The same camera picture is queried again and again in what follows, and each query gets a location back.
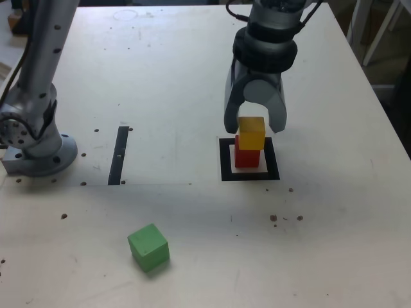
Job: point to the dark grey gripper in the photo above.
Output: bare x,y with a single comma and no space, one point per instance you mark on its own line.
263,76

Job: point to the yellow cube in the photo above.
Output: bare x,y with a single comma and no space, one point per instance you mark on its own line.
252,134

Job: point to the red cube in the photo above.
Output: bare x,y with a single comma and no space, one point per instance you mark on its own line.
247,158

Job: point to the green cube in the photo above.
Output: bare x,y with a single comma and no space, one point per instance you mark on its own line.
147,247

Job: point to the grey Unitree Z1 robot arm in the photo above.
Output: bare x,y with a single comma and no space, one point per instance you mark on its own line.
38,80

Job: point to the black tape square outline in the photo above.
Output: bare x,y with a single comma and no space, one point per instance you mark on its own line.
224,160

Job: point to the black tape strip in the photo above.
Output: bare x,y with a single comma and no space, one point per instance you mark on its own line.
118,157

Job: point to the white metal frame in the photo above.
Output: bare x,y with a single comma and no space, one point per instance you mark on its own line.
356,22

